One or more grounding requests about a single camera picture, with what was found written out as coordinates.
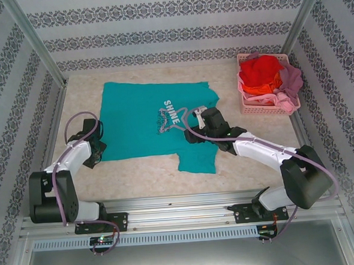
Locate teal printed t-shirt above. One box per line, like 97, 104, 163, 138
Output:
95, 75, 225, 182

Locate pink plastic basket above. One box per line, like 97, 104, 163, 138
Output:
235, 49, 302, 119

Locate orange t-shirt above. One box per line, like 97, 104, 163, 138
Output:
241, 74, 283, 98

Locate red t-shirt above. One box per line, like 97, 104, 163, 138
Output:
238, 53, 286, 89

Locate mauve t-shirt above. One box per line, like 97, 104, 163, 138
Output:
248, 49, 304, 103

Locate grey sheet metal panel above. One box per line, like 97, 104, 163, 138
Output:
8, 217, 354, 265

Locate aluminium table side rail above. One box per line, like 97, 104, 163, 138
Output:
289, 108, 331, 197
22, 82, 76, 216

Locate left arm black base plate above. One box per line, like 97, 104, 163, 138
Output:
73, 212, 130, 236

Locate aluminium mounting rail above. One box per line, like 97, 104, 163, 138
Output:
17, 183, 347, 239

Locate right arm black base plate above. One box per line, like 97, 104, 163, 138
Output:
232, 200, 290, 225

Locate slotted grey cable duct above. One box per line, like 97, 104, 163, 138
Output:
31, 225, 259, 252

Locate aluminium frame post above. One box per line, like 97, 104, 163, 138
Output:
278, 0, 331, 61
2, 0, 68, 89

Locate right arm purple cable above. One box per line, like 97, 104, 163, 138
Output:
184, 98, 343, 246

